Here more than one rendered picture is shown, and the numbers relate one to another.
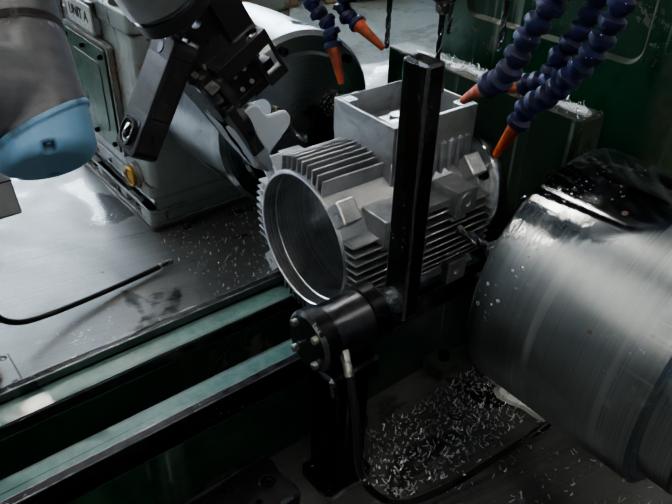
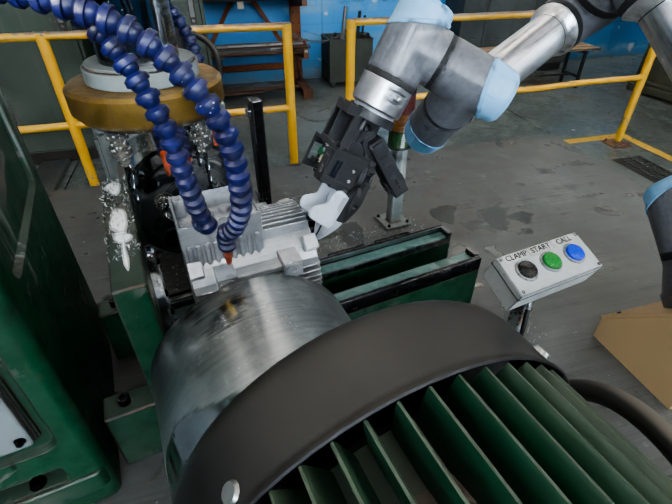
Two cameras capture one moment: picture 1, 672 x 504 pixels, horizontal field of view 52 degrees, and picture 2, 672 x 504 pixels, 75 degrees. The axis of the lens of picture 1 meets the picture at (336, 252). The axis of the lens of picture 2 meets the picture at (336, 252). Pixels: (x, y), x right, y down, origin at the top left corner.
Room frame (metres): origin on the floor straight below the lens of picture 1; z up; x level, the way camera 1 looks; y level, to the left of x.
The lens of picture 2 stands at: (1.22, 0.24, 1.48)
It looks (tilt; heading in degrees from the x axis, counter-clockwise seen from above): 36 degrees down; 194
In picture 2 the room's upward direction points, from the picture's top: straight up
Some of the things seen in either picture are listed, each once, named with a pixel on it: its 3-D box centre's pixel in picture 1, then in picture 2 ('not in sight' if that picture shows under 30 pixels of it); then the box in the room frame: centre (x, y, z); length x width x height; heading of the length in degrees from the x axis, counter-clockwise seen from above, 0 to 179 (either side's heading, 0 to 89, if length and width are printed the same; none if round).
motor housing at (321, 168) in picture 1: (371, 213); (249, 265); (0.68, -0.04, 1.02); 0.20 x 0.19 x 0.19; 128
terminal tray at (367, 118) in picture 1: (403, 130); (216, 224); (0.71, -0.07, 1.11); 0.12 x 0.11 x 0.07; 128
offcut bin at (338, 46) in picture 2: not in sight; (347, 46); (-4.09, -0.91, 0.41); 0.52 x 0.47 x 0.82; 119
